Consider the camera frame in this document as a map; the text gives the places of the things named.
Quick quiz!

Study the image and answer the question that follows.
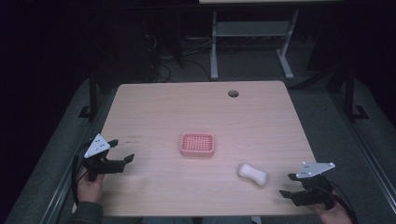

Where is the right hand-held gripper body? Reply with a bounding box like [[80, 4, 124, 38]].
[[290, 161, 337, 210]]

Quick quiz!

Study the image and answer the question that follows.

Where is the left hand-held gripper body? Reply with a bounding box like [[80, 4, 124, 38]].
[[82, 133, 126, 182]]

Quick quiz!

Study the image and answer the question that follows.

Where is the white soap bar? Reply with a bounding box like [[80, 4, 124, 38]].
[[237, 162, 269, 188]]

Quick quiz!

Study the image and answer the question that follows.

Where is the pink soap dish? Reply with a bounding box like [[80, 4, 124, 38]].
[[179, 132, 216, 158]]

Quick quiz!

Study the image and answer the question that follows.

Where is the person's left hand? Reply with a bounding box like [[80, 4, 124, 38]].
[[76, 172, 106, 205]]

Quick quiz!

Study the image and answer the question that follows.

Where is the person's right hand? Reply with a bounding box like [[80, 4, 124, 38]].
[[306, 199, 354, 224]]

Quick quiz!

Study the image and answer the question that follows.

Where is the black metal stand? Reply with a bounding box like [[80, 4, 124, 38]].
[[343, 65, 370, 121], [78, 65, 101, 123]]

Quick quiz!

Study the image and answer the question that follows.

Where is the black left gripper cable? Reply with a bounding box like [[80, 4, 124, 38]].
[[70, 142, 95, 206]]

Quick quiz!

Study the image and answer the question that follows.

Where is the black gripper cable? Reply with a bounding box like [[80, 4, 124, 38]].
[[70, 142, 95, 206], [314, 181, 359, 224]]

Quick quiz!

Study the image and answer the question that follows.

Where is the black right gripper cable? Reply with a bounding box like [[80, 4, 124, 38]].
[[314, 181, 359, 224]]

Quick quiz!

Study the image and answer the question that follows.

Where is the metal floor rail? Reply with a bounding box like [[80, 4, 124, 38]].
[[38, 88, 118, 224], [329, 91, 396, 203]]

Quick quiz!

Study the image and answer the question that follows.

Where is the tangle of floor cables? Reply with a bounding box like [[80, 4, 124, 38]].
[[143, 33, 213, 84]]

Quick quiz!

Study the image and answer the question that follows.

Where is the white metal table frame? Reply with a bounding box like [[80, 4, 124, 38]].
[[209, 8, 301, 81]]

